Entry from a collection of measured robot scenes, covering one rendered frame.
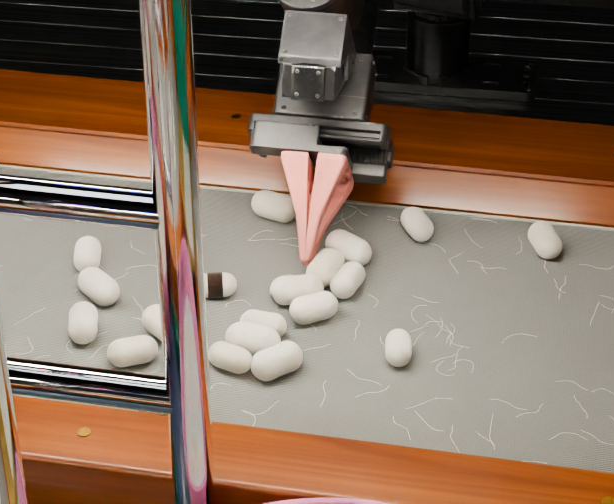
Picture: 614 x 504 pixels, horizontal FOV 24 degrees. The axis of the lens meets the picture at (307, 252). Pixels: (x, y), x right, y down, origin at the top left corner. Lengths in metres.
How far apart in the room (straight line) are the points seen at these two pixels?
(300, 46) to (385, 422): 0.26
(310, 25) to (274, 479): 0.32
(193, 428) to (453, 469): 0.16
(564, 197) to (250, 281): 0.26
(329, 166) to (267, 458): 0.25
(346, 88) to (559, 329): 0.23
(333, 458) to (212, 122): 0.42
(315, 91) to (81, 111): 0.30
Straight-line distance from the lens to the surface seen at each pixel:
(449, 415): 0.94
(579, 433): 0.94
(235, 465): 0.87
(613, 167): 1.17
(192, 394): 0.78
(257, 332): 0.97
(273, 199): 1.11
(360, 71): 1.05
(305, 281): 1.02
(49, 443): 0.90
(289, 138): 1.04
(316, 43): 0.99
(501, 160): 1.16
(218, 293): 1.03
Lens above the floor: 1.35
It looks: 34 degrees down
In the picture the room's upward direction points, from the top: straight up
